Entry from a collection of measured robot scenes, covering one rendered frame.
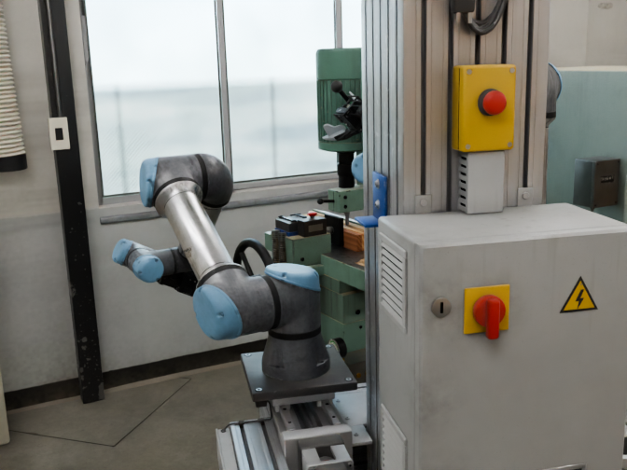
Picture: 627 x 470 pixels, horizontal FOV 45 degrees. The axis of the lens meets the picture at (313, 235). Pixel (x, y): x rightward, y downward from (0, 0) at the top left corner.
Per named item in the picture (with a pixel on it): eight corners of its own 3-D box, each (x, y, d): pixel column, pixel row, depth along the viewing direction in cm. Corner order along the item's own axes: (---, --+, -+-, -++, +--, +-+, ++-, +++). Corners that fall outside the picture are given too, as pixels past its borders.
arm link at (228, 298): (285, 303, 152) (194, 143, 185) (217, 317, 145) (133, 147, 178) (273, 341, 160) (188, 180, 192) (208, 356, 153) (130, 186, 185)
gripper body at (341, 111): (346, 93, 210) (371, 95, 200) (365, 114, 214) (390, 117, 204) (330, 115, 208) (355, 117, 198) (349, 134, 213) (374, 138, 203)
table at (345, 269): (239, 253, 255) (238, 236, 254) (315, 240, 271) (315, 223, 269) (336, 298, 205) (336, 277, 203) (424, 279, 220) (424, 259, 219)
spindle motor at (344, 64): (307, 149, 240) (304, 48, 233) (353, 145, 249) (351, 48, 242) (337, 154, 226) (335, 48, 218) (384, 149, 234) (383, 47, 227)
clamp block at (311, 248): (271, 258, 236) (270, 230, 233) (308, 252, 242) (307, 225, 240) (294, 269, 223) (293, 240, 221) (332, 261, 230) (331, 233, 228)
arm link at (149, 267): (175, 253, 209) (162, 243, 218) (136, 259, 204) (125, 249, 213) (177, 280, 211) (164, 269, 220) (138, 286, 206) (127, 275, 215)
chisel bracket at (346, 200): (327, 214, 243) (327, 188, 241) (364, 209, 250) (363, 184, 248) (341, 218, 236) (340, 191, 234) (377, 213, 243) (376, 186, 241)
